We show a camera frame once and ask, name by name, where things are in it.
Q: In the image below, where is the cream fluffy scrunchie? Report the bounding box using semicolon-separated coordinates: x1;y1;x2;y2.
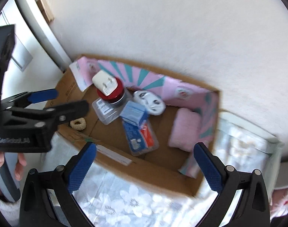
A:
70;117;86;131

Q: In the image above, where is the red lid clear jar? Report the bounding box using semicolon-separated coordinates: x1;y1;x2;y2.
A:
92;77;132;125

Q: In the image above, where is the white plug charger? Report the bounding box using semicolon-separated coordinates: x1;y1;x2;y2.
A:
92;70;118;96

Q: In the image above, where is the small blue box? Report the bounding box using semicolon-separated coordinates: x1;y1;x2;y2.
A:
120;100;148;128

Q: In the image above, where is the person's left hand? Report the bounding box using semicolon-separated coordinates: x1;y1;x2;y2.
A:
0;151;27;196

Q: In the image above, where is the white fluffy left sleeve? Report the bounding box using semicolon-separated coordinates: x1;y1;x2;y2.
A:
0;199;21;226

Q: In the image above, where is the floral bed sheet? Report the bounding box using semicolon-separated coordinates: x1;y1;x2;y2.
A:
33;109;284;227

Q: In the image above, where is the clear box blue red label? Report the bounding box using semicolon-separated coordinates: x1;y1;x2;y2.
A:
122;120;159;156

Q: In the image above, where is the pink lined cardboard box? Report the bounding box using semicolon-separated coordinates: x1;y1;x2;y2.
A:
46;56;220;195

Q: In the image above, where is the pink folded towel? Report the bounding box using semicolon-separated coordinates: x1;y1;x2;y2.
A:
168;108;201;152

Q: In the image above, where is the white black earphone pouch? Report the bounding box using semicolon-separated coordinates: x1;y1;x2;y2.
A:
133;90;166;116

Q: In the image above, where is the wooden wall plate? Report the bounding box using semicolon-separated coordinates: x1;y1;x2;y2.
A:
36;0;54;25

